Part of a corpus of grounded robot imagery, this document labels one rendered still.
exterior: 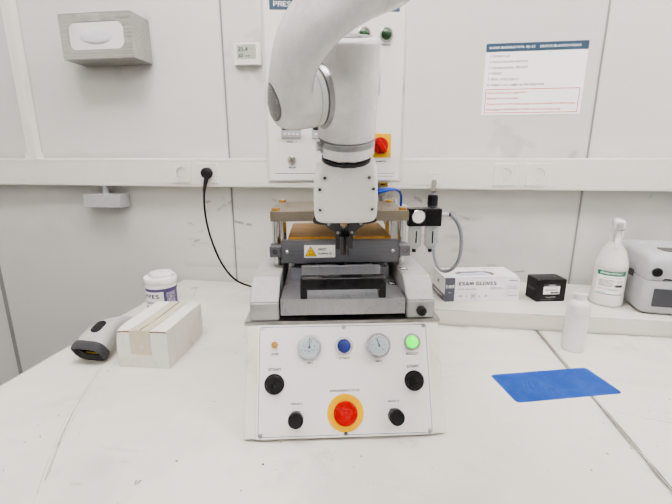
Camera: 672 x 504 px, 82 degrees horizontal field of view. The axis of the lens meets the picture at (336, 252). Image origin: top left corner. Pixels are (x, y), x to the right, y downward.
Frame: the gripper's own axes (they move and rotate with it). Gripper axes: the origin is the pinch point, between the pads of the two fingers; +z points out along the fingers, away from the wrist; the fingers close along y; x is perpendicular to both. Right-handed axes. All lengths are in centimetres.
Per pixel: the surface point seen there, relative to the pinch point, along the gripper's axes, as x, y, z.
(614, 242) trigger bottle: 29, 78, 21
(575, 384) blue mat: -8, 48, 31
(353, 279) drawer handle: -4.2, 1.4, 5.1
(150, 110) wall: 91, -63, 0
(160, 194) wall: 81, -63, 28
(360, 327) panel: -7.9, 2.6, 13.0
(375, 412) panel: -18.0, 4.5, 23.0
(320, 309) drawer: -6.0, -4.4, 10.1
